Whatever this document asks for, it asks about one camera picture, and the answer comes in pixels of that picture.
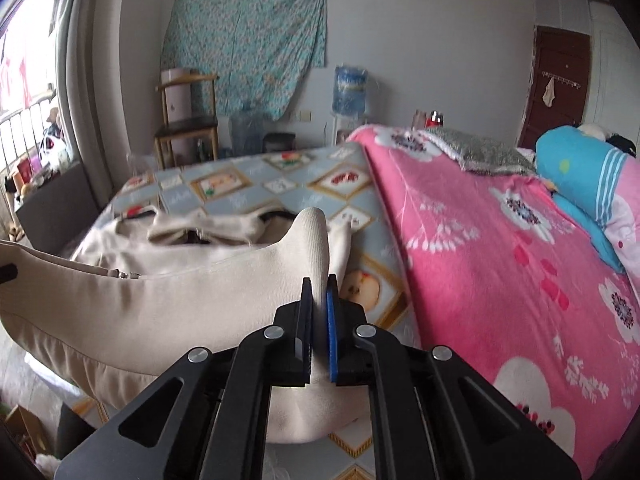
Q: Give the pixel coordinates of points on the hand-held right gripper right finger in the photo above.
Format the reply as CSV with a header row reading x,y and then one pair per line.
x,y
331,330

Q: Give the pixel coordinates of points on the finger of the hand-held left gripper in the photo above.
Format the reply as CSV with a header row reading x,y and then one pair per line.
x,y
7,273

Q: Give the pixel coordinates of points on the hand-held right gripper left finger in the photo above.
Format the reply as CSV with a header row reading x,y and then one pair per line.
x,y
304,335

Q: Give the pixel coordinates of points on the cream jacket with black trim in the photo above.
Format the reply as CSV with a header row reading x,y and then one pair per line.
x,y
175,310

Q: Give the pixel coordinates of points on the dark grey cabinet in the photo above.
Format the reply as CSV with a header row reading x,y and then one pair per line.
x,y
55,205

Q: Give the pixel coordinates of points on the red box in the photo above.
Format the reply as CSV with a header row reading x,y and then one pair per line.
x,y
23,170

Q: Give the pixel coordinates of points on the metal window railing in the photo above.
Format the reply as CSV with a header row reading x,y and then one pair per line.
x,y
15,125

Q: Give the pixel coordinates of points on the pink floral blanket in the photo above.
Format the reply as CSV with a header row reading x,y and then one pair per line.
x,y
475,285

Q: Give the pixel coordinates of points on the bed with fruit print sheet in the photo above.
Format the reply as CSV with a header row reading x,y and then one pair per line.
x,y
280,185

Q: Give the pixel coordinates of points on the brown cardboard box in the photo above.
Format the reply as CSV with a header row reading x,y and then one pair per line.
x,y
25,430

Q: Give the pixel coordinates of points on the black rice cooker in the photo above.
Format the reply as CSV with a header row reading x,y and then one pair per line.
x,y
280,142

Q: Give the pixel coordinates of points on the empty blue water jug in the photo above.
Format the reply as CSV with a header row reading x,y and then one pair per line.
x,y
250,135

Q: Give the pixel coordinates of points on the small green bottle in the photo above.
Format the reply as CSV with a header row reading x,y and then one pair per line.
x,y
201,150

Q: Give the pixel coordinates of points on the wooden chair with dark seat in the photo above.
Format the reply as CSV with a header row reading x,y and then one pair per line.
x,y
185,127

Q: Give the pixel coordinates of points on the grey curtain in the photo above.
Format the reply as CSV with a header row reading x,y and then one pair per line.
x,y
95,60

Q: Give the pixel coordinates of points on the grey glitter pillow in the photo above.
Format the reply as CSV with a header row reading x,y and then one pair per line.
x,y
480,152

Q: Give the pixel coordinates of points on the water dispenser with blue bottle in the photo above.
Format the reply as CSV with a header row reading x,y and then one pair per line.
x,y
350,90

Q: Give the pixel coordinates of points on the pink cylindrical bin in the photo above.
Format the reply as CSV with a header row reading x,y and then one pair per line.
x,y
177,100

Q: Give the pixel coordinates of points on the blue striped pillow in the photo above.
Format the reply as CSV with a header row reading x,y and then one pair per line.
x,y
580,170

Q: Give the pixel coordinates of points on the small beige hanging cloth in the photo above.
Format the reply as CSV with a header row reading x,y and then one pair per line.
x,y
549,92

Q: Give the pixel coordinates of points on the brown door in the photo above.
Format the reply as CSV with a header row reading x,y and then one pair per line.
x,y
560,60

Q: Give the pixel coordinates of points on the teal floral wall cloth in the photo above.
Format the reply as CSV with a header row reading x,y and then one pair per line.
x,y
240,45

